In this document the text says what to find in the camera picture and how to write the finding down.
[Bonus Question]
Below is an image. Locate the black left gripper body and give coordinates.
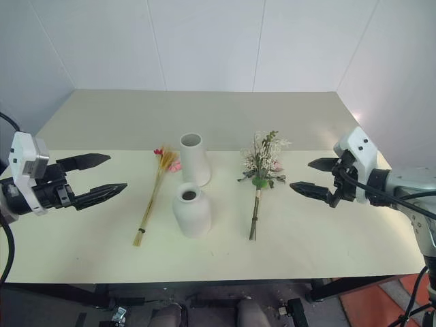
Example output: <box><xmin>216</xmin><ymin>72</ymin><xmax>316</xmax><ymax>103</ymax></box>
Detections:
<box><xmin>32</xmin><ymin>162</ymin><xmax>78</xmax><ymax>211</ymax></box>

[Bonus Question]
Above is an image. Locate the thin black hanging cable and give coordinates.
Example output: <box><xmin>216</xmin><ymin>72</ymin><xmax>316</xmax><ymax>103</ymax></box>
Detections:
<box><xmin>401</xmin><ymin>264</ymin><xmax>430</xmax><ymax>327</ymax></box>

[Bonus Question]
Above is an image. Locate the green and white bouquet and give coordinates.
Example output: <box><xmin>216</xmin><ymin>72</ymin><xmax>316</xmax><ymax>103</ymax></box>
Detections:
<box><xmin>236</xmin><ymin>129</ymin><xmax>293</xmax><ymax>242</ymax></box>

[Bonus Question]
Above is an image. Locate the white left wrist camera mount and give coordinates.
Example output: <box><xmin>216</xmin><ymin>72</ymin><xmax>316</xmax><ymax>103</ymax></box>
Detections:
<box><xmin>9</xmin><ymin>131</ymin><xmax>50</xmax><ymax>217</ymax></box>

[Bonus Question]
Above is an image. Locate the round-shouldered white vase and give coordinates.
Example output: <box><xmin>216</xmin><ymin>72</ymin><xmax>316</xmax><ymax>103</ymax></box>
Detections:
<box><xmin>172</xmin><ymin>182</ymin><xmax>213</xmax><ymax>240</ymax></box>

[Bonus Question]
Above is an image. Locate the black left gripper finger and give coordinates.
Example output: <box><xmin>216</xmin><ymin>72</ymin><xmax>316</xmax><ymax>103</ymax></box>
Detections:
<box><xmin>72</xmin><ymin>183</ymin><xmax>129</xmax><ymax>211</ymax></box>
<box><xmin>55</xmin><ymin>153</ymin><xmax>112</xmax><ymax>176</ymax></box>

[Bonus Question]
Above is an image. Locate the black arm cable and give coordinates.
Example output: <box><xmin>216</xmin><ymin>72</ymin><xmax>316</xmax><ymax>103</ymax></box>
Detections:
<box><xmin>340</xmin><ymin>172</ymin><xmax>436</xmax><ymax>221</ymax></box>
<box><xmin>0</xmin><ymin>111</ymin><xmax>21</xmax><ymax>284</ymax></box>

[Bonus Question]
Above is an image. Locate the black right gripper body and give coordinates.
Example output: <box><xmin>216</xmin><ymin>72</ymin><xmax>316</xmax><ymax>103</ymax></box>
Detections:
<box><xmin>326</xmin><ymin>149</ymin><xmax>359</xmax><ymax>208</ymax></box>

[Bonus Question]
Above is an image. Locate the tall tapered white vase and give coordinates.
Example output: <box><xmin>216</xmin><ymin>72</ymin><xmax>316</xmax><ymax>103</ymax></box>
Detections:
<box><xmin>178</xmin><ymin>132</ymin><xmax>213</xmax><ymax>188</ymax></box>

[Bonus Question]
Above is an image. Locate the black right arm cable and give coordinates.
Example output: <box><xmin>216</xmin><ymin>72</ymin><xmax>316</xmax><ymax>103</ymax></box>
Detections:
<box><xmin>340</xmin><ymin>172</ymin><xmax>436</xmax><ymax>221</ymax></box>

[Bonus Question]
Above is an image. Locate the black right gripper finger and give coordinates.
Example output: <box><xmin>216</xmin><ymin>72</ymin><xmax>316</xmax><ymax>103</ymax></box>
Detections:
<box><xmin>307</xmin><ymin>157</ymin><xmax>341</xmax><ymax>175</ymax></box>
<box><xmin>289</xmin><ymin>181</ymin><xmax>334</xmax><ymax>205</ymax></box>

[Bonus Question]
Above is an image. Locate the black box foot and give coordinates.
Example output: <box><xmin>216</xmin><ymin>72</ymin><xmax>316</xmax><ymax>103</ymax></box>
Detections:
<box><xmin>287</xmin><ymin>298</ymin><xmax>308</xmax><ymax>320</ymax></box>

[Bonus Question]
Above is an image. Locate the black table frame bar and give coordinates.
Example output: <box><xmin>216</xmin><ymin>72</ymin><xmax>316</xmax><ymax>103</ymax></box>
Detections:
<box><xmin>307</xmin><ymin>275</ymin><xmax>405</xmax><ymax>303</ymax></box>
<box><xmin>0</xmin><ymin>281</ymin><xmax>115</xmax><ymax>309</ymax></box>

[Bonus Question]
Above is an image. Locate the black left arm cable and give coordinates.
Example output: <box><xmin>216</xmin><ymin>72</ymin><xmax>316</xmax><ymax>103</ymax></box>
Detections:
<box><xmin>0</xmin><ymin>111</ymin><xmax>21</xmax><ymax>284</ymax></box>

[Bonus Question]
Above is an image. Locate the yellow dried flower bundle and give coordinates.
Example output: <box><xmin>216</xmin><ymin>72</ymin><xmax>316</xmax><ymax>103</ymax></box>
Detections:
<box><xmin>132</xmin><ymin>145</ymin><xmax>183</xmax><ymax>248</ymax></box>

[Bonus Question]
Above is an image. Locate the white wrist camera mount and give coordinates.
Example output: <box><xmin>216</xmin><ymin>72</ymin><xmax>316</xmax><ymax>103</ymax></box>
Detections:
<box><xmin>9</xmin><ymin>131</ymin><xmax>50</xmax><ymax>217</ymax></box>
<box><xmin>332</xmin><ymin>127</ymin><xmax>390</xmax><ymax>206</ymax></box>

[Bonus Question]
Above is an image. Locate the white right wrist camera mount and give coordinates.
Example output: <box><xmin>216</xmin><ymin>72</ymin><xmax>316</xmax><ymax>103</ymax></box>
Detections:
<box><xmin>332</xmin><ymin>127</ymin><xmax>390</xmax><ymax>206</ymax></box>

